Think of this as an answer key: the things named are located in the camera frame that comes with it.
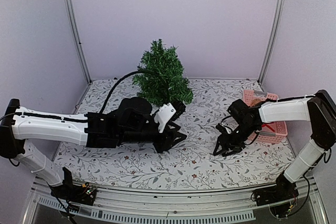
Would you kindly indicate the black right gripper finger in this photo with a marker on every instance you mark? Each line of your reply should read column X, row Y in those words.
column 231, row 150
column 220, row 146

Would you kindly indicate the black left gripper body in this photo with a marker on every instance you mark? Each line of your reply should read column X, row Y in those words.
column 168, row 132

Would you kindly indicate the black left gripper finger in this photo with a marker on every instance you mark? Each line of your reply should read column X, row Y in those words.
column 169, row 140
column 172, row 127

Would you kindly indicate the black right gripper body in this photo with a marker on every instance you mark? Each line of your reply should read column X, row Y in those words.
column 238, row 139

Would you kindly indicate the pink plastic basket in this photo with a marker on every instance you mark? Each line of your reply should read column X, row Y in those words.
column 272, row 133

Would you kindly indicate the small green christmas tree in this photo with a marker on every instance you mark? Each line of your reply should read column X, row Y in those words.
column 162, row 79

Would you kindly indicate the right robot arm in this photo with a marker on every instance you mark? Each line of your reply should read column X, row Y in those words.
column 312, row 115

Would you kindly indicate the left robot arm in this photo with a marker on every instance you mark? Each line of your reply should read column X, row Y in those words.
column 134, row 119

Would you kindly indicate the red ribbon bow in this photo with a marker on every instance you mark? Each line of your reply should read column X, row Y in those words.
column 268, row 127

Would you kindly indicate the floral patterned table mat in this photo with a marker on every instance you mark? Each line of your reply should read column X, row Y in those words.
column 189, row 165

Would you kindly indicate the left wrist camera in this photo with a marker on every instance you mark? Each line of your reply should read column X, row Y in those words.
column 168, row 112

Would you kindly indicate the front aluminium rail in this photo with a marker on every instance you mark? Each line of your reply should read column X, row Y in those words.
column 130, row 205

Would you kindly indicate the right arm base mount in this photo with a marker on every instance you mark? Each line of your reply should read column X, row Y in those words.
column 283, row 197

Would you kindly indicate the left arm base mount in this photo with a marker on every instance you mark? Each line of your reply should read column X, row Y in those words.
column 82, row 194

